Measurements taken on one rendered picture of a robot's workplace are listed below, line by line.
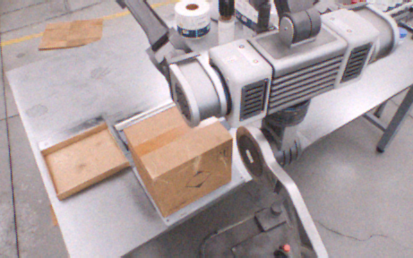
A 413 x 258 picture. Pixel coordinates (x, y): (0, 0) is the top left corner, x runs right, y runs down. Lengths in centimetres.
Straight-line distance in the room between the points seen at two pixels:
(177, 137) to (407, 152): 205
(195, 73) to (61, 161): 95
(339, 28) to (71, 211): 111
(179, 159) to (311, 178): 150
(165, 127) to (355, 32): 65
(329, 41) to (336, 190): 170
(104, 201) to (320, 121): 101
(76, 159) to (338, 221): 160
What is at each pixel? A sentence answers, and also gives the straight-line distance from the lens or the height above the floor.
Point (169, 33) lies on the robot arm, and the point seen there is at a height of 147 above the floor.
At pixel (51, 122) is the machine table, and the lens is 172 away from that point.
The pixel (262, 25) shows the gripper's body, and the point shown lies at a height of 112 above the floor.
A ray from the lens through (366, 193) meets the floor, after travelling 246.
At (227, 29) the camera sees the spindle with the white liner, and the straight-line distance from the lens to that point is 177.
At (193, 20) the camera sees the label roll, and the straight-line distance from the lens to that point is 190.
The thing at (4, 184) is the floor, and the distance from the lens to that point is 276.
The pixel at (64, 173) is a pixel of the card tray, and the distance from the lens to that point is 149.
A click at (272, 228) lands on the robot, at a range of 189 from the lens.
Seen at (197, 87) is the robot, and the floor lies 150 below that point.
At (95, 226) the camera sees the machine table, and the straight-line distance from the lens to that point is 132.
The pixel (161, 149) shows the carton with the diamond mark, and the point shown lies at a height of 112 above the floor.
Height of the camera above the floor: 195
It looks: 49 degrees down
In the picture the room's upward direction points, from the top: 2 degrees counter-clockwise
